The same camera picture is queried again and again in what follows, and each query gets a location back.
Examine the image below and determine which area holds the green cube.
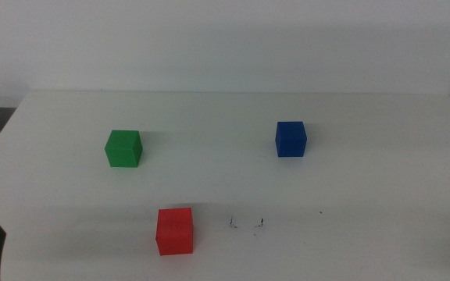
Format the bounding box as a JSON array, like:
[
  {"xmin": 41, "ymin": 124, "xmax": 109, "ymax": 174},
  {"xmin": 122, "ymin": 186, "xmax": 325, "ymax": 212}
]
[{"xmin": 104, "ymin": 130, "xmax": 144, "ymax": 169}]

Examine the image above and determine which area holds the red cube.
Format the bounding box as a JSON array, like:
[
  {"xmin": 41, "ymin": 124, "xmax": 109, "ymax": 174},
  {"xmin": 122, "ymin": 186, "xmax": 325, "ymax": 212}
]
[{"xmin": 155, "ymin": 207, "xmax": 195, "ymax": 257}]

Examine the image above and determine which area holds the blue cube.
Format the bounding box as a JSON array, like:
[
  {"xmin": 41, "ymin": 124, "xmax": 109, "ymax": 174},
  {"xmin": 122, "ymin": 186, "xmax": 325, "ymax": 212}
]
[{"xmin": 274, "ymin": 120, "xmax": 308, "ymax": 158}]

